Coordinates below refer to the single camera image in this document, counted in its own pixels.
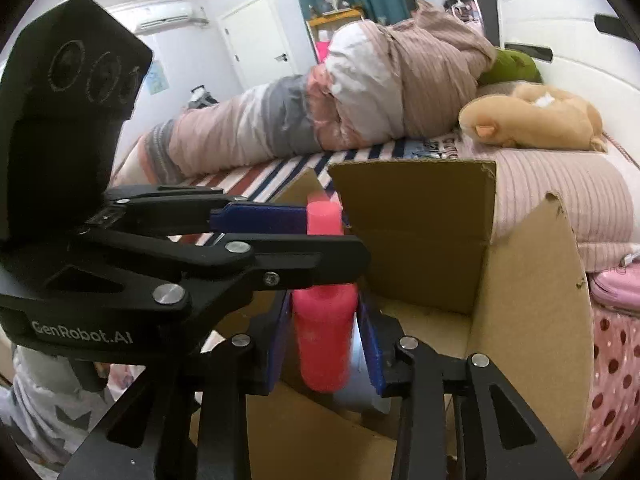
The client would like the pink slipper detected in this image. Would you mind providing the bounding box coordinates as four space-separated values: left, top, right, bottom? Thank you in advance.
589 260 640 317

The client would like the pink ribbed blanket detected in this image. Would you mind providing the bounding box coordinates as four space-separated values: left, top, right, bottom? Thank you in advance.
452 130 640 273

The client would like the wall poster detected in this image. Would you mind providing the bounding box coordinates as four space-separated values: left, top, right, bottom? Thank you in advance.
146 60 170 96

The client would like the white padded headboard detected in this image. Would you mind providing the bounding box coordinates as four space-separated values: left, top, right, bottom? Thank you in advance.
497 0 640 171

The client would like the brown cardboard box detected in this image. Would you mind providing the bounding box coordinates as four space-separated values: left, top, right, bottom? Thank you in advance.
190 159 589 480

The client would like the white door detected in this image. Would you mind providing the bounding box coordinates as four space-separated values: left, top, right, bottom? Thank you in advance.
219 0 300 92

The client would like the pink plastic bottle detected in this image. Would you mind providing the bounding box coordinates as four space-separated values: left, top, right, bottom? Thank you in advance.
291 195 359 394

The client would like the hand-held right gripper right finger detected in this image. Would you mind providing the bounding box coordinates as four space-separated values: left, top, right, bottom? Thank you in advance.
355 294 583 480

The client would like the striped bed sheet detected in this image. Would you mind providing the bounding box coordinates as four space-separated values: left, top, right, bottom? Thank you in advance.
112 132 466 246

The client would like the rolled pink grey duvet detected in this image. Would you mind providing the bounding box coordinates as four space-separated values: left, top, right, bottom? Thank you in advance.
142 0 497 186

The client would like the yellow shelf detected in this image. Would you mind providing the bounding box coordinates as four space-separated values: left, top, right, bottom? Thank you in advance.
306 7 366 61

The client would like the green plush pillow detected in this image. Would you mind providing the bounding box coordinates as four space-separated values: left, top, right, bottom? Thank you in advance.
477 47 543 87

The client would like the pink polka dot cloth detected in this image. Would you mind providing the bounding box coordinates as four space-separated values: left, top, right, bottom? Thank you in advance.
567 305 640 477

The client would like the tan plush toy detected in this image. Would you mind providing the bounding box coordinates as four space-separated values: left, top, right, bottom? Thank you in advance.
458 83 609 153

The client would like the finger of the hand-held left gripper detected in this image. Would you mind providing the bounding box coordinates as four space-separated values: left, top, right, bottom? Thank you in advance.
102 184 310 237
47 230 372 311

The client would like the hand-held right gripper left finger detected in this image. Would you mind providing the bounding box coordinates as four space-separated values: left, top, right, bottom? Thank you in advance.
57 287 296 480

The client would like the white air conditioner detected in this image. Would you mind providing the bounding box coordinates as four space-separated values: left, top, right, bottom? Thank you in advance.
107 2 210 31

